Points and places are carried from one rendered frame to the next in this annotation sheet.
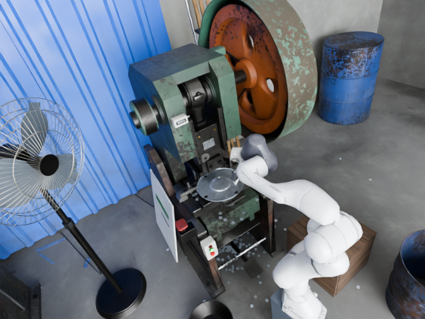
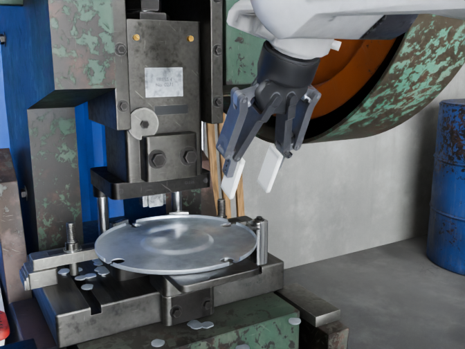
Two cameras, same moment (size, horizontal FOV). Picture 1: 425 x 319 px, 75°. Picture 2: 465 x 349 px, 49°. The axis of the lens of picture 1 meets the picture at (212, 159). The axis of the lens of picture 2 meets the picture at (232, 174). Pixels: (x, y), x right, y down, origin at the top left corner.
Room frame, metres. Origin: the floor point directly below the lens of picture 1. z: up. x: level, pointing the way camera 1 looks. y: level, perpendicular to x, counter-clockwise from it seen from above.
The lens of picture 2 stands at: (0.38, -0.01, 1.11)
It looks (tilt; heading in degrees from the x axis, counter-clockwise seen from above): 13 degrees down; 353
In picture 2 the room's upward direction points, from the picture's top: straight up
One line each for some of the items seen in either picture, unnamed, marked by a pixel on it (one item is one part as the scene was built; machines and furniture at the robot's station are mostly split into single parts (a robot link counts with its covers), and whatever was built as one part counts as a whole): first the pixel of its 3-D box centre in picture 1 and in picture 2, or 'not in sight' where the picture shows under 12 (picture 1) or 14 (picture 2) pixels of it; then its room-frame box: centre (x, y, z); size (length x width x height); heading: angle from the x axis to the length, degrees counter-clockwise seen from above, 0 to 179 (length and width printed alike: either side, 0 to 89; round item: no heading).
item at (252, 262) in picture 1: (233, 245); not in sight; (1.25, -0.02, 0.14); 0.59 x 0.10 x 0.05; 23
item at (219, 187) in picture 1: (220, 183); (177, 240); (1.26, -0.01, 0.78); 0.29 x 0.29 x 0.01
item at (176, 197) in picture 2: not in sight; (176, 199); (1.46, -0.02, 0.81); 0.02 x 0.02 x 0.14
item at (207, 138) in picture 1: (205, 144); (155, 95); (1.34, 0.02, 1.04); 0.17 x 0.15 x 0.30; 23
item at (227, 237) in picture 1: (220, 219); not in sight; (1.38, 0.04, 0.31); 0.43 x 0.42 x 0.01; 113
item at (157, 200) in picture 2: not in sight; (153, 195); (1.37, 0.03, 0.84); 0.05 x 0.03 x 0.04; 113
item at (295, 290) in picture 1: (300, 266); not in sight; (0.67, -0.30, 0.71); 0.18 x 0.11 x 0.25; 123
